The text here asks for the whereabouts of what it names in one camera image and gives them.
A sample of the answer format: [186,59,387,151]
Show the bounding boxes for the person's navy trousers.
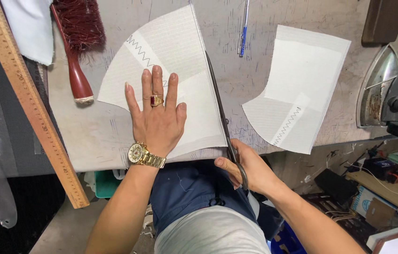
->
[149,159,260,236]

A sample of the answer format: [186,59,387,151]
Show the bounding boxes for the dark wooden block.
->
[361,0,398,45]

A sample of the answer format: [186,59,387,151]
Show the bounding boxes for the blue plastic crate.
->
[270,220,308,254]

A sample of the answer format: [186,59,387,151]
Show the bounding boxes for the white curved fabric piece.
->
[97,4,228,164]
[241,25,352,155]

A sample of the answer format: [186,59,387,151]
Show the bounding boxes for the long wooden ruler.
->
[0,0,90,209]

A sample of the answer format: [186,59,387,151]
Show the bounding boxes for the green plastic bin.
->
[95,170,122,199]

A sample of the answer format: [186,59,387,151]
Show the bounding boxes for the red-handled bristle brush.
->
[50,0,106,105]

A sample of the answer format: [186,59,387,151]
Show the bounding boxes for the person's right hand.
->
[214,138,285,199]

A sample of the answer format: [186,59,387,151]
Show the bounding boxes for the wooden shelf board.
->
[346,171,398,223]

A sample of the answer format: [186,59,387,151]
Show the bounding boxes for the cardboard box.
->
[350,185,398,229]

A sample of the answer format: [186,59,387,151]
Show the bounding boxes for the person's left hand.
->
[125,65,188,159]

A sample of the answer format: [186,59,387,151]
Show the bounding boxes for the blue ballpoint pen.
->
[237,0,251,58]

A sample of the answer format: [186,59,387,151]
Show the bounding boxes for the black and orange device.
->
[362,157,398,184]

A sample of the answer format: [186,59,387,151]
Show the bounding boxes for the gold wristwatch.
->
[127,142,167,169]

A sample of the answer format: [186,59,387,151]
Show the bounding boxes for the black tailor scissors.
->
[205,51,249,191]

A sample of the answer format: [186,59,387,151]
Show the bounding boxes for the black box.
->
[314,168,359,206]

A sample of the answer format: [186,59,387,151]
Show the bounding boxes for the old metal clothes iron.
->
[356,44,398,146]

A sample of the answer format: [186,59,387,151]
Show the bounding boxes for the white cloth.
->
[0,0,55,66]

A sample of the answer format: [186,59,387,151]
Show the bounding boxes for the person's grey shirt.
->
[153,205,272,254]

